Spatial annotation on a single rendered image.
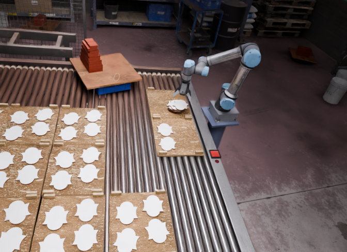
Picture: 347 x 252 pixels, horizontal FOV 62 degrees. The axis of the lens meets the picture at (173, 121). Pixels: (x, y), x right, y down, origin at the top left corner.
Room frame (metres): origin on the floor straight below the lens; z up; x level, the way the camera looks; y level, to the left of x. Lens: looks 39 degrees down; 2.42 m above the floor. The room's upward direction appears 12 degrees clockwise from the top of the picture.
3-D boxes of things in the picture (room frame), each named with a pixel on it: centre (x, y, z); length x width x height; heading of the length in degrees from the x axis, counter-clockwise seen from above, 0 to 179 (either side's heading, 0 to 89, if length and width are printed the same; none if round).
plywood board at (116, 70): (2.26, 0.70, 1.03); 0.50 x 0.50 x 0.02; 38
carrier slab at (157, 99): (2.07, 0.08, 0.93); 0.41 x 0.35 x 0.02; 17
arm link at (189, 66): (2.02, -0.03, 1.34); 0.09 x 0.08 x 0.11; 88
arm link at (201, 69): (2.03, -0.13, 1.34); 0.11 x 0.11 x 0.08; 88
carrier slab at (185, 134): (1.68, -0.04, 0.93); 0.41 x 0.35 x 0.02; 17
